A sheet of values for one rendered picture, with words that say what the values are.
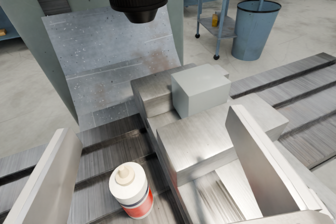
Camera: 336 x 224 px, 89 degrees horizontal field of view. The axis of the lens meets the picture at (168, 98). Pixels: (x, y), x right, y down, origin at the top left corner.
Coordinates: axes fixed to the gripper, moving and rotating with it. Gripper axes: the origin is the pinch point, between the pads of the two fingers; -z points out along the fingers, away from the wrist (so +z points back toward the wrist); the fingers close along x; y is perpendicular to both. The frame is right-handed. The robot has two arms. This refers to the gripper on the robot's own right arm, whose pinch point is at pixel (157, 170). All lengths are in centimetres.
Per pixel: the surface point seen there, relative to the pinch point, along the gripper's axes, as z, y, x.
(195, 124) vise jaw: -8.6, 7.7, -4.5
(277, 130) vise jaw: -6.8, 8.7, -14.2
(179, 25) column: -53, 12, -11
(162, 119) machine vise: -13.6, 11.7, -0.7
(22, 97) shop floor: -166, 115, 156
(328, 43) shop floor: -203, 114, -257
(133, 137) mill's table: -17.1, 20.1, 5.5
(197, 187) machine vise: -3.0, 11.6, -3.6
